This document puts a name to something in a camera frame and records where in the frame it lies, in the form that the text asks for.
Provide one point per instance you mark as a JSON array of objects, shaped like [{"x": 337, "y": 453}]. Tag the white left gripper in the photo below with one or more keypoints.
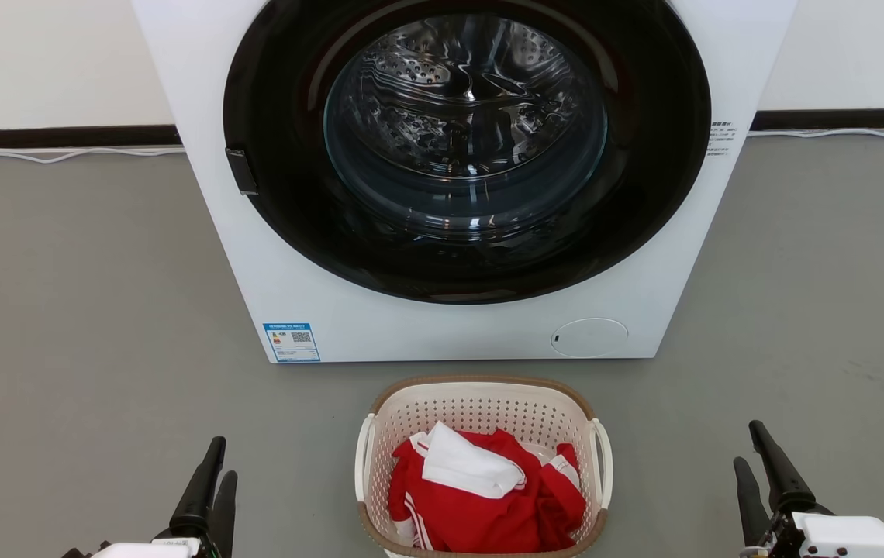
[{"x": 147, "y": 549}]

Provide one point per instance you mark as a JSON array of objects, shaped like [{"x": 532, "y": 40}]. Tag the red garment with white stripes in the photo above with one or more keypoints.
[{"x": 481, "y": 523}]

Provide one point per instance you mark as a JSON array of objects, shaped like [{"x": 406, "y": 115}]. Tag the black round washer door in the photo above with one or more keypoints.
[{"x": 279, "y": 116}]

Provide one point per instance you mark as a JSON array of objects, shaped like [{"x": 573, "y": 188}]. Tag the white front-load washing machine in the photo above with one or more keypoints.
[{"x": 217, "y": 271}]

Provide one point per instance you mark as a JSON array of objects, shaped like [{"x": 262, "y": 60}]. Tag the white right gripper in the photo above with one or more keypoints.
[{"x": 845, "y": 539}]

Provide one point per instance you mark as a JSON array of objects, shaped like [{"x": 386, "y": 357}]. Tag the cream perforated laundry basket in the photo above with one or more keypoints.
[{"x": 481, "y": 407}]

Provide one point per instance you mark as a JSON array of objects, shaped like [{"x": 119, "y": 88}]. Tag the round white filter cover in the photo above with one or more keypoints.
[{"x": 589, "y": 338}]

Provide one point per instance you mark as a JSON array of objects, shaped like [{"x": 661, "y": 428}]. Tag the blue energy label sticker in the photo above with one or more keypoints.
[{"x": 291, "y": 342}]

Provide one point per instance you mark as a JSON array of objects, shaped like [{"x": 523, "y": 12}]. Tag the steel washer drum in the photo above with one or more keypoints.
[{"x": 465, "y": 116}]

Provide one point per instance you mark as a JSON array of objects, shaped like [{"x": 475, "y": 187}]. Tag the small printed text sticker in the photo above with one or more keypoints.
[{"x": 720, "y": 139}]

